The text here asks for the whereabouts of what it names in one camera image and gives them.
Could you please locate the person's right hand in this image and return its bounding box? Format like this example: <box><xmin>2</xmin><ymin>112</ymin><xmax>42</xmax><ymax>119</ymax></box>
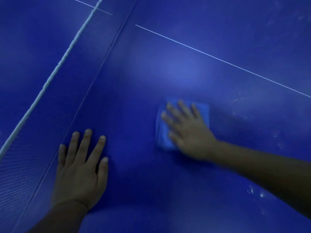
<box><xmin>161</xmin><ymin>99</ymin><xmax>219</xmax><ymax>161</ymax></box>

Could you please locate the person's right forearm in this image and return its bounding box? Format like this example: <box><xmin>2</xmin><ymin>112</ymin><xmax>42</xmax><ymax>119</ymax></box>
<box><xmin>209</xmin><ymin>140</ymin><xmax>311</xmax><ymax>221</ymax></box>

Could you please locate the blue cleaning cloth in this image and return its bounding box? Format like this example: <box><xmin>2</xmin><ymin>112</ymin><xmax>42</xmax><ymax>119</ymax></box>
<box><xmin>155</xmin><ymin>96</ymin><xmax>211</xmax><ymax>151</ymax></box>

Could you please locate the person's left forearm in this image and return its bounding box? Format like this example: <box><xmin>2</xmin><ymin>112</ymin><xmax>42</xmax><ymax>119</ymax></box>
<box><xmin>26</xmin><ymin>200</ymin><xmax>88</xmax><ymax>233</ymax></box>

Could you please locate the blue table tennis net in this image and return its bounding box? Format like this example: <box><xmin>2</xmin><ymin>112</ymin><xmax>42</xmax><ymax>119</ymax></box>
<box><xmin>0</xmin><ymin>0</ymin><xmax>139</xmax><ymax>233</ymax></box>

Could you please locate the person's left hand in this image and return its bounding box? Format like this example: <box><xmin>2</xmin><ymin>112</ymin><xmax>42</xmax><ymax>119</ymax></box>
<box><xmin>51</xmin><ymin>129</ymin><xmax>109</xmax><ymax>211</ymax></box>

